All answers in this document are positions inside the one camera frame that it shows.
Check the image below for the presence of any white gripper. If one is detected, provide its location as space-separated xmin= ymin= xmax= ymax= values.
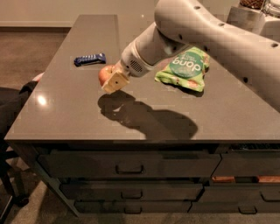
xmin=101 ymin=38 xmax=154 ymax=94

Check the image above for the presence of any red apple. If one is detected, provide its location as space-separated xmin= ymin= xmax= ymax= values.
xmin=98 ymin=65 xmax=115 ymax=86

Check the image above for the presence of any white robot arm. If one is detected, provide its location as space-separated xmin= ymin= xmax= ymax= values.
xmin=101 ymin=0 xmax=280 ymax=111

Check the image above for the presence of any blue rxbar blueberry bar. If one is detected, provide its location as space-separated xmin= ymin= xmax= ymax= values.
xmin=73 ymin=52 xmax=106 ymax=67

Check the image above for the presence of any green snack bag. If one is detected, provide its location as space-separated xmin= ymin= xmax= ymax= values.
xmin=155 ymin=47 xmax=210 ymax=93

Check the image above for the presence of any dark top left drawer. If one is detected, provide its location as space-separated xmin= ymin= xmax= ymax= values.
xmin=38 ymin=151 xmax=221 ymax=179

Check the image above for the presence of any dark drawer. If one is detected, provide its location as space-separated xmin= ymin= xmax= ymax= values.
xmin=189 ymin=202 xmax=280 ymax=214
xmin=74 ymin=201 xmax=192 ymax=214
xmin=199 ymin=185 xmax=280 ymax=203
xmin=59 ymin=182 xmax=203 ymax=201
xmin=213 ymin=153 xmax=280 ymax=177
xmin=38 ymin=151 xmax=221 ymax=179

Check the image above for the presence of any black chair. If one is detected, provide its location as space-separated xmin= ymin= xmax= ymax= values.
xmin=0 ymin=80 xmax=38 ymax=224

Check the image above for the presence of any dark middle left drawer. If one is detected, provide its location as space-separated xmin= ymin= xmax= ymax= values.
xmin=59 ymin=182 xmax=203 ymax=201

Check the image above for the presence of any dark bottom left drawer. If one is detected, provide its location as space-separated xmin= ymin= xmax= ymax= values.
xmin=74 ymin=201 xmax=192 ymax=214

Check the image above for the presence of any dark top right drawer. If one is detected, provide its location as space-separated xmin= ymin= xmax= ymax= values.
xmin=213 ymin=153 xmax=280 ymax=177

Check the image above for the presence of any dark middle right drawer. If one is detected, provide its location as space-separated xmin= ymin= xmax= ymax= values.
xmin=199 ymin=185 xmax=280 ymax=203

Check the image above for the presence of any dark bottom right drawer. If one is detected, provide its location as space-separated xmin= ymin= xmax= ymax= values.
xmin=189 ymin=202 xmax=280 ymax=214

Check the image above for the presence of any brown basket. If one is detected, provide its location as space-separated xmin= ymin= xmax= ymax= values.
xmin=240 ymin=0 xmax=264 ymax=10

